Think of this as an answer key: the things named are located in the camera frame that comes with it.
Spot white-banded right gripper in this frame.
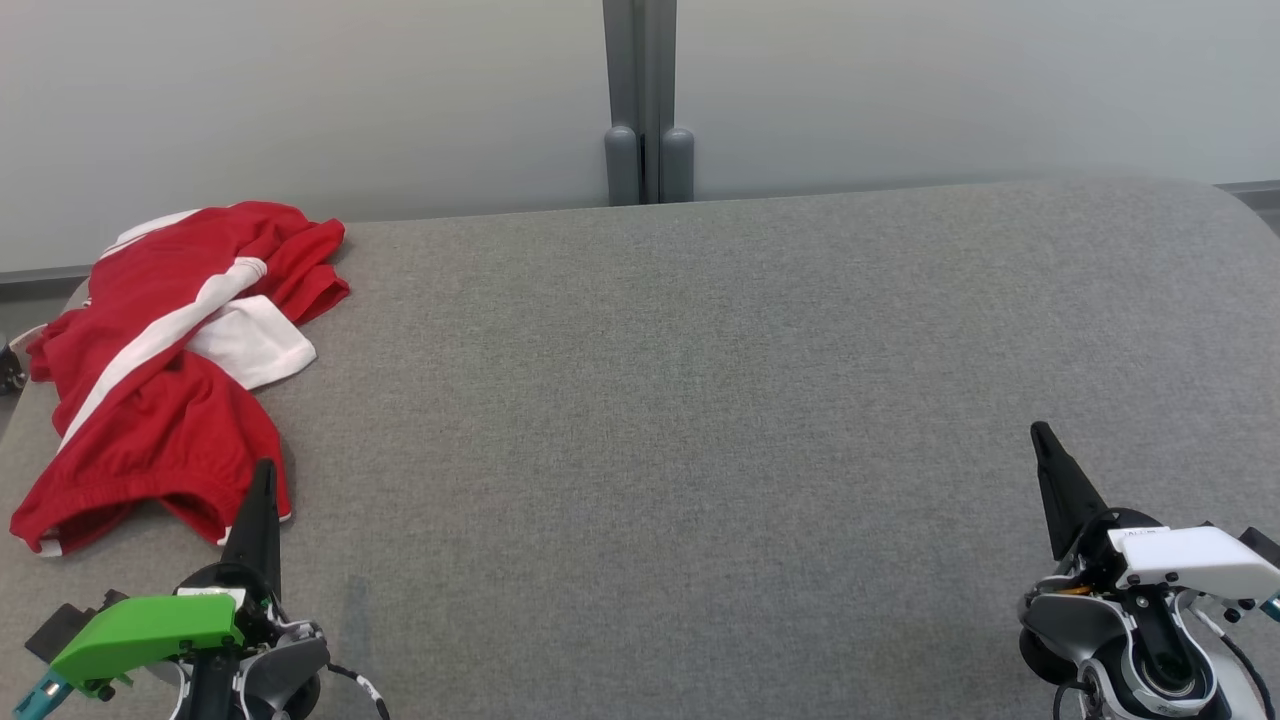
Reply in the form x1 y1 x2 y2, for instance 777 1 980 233
1030 422 1280 599

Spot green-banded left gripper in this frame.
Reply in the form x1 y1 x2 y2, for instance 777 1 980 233
50 458 286 698

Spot red shorts with white trim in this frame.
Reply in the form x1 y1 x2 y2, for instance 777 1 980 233
10 258 293 558

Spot red jersey with white sleeves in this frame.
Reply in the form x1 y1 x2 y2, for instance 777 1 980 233
28 200 351 391

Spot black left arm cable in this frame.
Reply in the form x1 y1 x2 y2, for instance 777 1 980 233
322 660 391 720

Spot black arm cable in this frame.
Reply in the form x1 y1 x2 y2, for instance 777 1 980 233
1175 590 1279 720
322 660 391 720

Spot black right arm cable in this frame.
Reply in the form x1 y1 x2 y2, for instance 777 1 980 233
1175 590 1279 720

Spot left camera cable teal plug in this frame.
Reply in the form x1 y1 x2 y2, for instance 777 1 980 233
10 672 73 720

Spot grey rounded post bumper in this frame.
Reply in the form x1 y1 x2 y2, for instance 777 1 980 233
660 127 696 204
603 125 641 206

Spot grey vertical frame post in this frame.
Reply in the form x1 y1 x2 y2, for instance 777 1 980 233
602 0 678 206

